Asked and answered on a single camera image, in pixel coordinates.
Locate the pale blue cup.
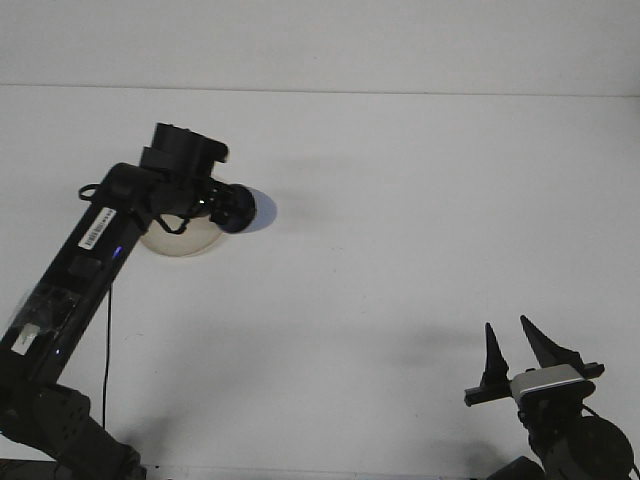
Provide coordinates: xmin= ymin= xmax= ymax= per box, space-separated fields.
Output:
xmin=218 ymin=183 xmax=278 ymax=235

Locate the pale round plate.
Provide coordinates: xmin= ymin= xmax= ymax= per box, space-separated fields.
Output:
xmin=138 ymin=213 xmax=225 ymax=259

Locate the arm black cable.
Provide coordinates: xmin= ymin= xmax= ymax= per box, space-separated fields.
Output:
xmin=78 ymin=183 xmax=194 ymax=237

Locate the thin black hanging cable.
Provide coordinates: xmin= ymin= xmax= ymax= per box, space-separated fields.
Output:
xmin=101 ymin=278 xmax=116 ymax=434

